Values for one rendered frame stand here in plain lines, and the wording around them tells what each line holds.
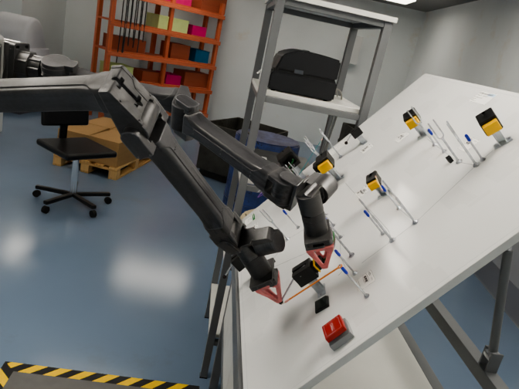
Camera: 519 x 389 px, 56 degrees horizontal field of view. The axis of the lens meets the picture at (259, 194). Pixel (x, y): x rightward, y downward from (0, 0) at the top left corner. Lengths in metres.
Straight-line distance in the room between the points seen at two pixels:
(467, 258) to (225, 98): 8.35
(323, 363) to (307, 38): 8.27
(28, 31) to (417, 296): 6.92
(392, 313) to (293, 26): 8.26
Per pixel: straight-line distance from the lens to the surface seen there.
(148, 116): 0.94
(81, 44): 9.86
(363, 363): 1.62
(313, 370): 1.13
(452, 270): 1.08
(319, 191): 1.17
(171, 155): 0.98
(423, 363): 1.74
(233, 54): 9.19
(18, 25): 7.59
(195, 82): 8.67
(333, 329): 1.11
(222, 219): 1.12
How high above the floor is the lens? 1.66
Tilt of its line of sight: 17 degrees down
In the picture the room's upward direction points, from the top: 12 degrees clockwise
